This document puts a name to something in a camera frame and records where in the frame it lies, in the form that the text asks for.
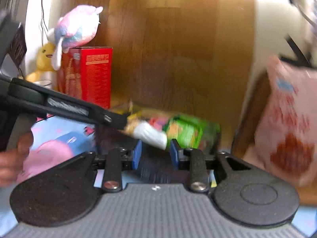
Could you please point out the white enamel mug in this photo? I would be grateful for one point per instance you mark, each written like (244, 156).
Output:
(44, 83)

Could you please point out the pink cartoon pig tablecloth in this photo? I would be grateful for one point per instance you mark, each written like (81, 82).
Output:
(60, 194)

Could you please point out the bright green snack packet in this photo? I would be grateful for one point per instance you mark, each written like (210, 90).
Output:
(192, 132)

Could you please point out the black cardboard storage box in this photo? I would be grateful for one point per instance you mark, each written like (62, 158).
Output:
(155, 165)

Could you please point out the wooden headboard panel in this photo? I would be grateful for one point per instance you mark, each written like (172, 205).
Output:
(191, 56)

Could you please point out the large pink snack bag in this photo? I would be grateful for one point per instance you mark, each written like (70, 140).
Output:
(285, 137)

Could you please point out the pink tube snack packet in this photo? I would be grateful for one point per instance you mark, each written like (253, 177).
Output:
(158, 122)

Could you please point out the pink blue plush toy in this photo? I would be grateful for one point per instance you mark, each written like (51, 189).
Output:
(76, 28)

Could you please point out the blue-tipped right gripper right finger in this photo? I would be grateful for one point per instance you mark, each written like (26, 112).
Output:
(193, 161)

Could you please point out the white jelly cup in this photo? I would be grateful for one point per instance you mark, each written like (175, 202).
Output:
(149, 135)

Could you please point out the yellow plush toy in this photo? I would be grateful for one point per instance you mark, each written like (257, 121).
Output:
(44, 70)

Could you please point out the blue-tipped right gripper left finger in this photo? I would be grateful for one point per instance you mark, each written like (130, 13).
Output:
(120, 159)

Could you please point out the small nut mix packet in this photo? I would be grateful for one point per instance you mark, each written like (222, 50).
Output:
(133, 121)

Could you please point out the red gift box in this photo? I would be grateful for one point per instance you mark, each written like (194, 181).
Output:
(85, 74)

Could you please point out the person's left hand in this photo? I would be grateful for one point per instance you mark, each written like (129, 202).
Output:
(12, 161)

